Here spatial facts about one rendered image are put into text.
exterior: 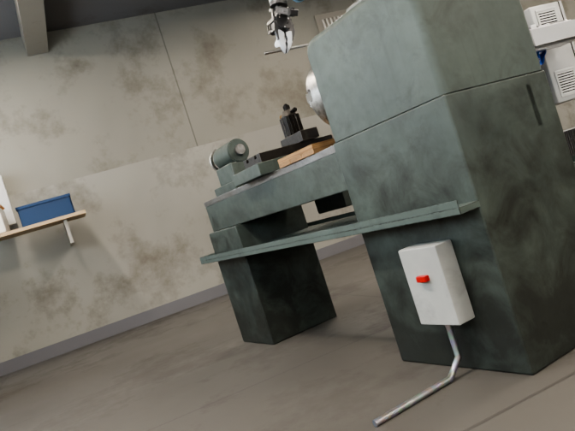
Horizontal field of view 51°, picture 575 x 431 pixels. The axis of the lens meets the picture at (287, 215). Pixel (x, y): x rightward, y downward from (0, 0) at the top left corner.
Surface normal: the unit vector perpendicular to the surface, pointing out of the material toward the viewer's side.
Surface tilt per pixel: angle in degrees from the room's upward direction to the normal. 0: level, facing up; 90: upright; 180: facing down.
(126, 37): 90
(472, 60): 90
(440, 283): 90
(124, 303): 90
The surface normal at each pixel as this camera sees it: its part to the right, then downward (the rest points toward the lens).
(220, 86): 0.34, -0.10
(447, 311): -0.83, 0.27
